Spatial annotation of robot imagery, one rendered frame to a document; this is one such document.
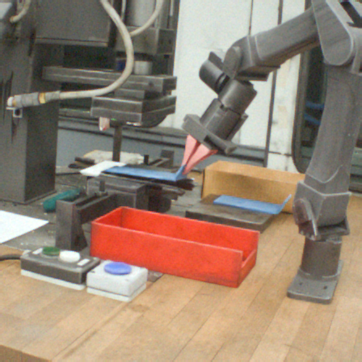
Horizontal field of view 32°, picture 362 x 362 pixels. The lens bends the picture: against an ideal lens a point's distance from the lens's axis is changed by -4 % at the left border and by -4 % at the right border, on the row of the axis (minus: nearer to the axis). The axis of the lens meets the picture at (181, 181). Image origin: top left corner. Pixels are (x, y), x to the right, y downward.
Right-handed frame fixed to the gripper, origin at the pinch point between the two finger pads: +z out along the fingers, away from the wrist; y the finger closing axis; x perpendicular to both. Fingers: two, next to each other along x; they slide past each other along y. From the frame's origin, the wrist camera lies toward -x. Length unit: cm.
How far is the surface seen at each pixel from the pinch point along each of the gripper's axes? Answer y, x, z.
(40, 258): 2.6, 34.9, 15.3
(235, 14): 27, -61, -29
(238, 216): -12.4, -9.4, 3.1
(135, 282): -10.8, 34.1, 8.6
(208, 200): -4.4, -17.8, 6.5
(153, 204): 2.5, -6.8, 11.1
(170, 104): 10.9, -5.5, -7.3
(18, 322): -4, 50, 17
